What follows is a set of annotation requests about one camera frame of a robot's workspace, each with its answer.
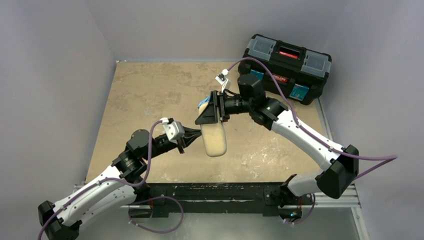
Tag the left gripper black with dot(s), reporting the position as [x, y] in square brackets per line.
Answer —
[181, 143]

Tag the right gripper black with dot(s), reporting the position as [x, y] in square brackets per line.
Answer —
[221, 108]

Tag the light blue folding umbrella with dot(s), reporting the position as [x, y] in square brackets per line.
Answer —
[203, 103]

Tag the white glasses case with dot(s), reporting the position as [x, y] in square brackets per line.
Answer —
[214, 138]

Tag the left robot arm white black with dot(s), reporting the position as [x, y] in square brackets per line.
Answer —
[119, 184]

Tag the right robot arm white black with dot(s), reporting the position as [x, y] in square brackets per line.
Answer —
[338, 164]

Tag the black toolbox with clear lids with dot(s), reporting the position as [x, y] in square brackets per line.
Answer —
[297, 72]

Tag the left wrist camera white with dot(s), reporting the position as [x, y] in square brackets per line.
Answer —
[174, 130]

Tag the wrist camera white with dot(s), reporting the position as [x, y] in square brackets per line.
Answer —
[174, 130]
[223, 80]

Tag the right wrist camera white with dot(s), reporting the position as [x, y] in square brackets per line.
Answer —
[223, 80]

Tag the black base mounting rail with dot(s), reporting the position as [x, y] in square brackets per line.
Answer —
[265, 198]

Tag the aluminium frame rail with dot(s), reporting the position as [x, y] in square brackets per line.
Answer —
[144, 176]

